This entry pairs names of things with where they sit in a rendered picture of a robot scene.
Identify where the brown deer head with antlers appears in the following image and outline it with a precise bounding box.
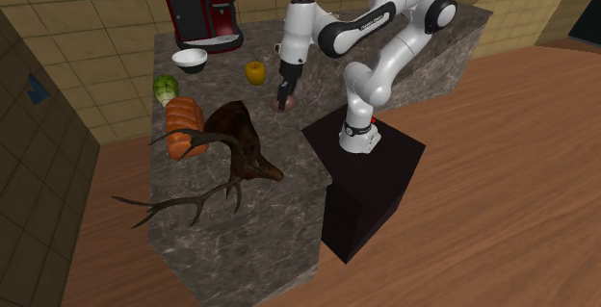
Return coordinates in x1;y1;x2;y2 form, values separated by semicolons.
110;99;285;230

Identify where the yellow bell pepper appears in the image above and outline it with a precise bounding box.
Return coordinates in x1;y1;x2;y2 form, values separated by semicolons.
244;61;268;87

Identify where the orange bread loaf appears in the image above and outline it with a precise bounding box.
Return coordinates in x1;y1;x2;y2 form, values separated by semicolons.
165;96;210;162

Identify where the pink round dish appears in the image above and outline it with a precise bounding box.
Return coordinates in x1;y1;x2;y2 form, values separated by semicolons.
270;94;298;114

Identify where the red coffee machine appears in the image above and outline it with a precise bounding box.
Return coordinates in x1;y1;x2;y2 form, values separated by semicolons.
161;0;245;55

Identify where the black robot stand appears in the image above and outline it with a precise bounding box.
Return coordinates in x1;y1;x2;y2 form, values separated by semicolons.
300;107;427;265

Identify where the grey marble kitchen counter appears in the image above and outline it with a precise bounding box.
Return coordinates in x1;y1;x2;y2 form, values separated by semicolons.
147;1;494;307

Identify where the green lettuce head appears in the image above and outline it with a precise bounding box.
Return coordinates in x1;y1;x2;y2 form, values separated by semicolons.
152;73;180;108

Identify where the white bowl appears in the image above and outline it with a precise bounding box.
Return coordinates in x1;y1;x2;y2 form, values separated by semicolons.
170;47;209;75

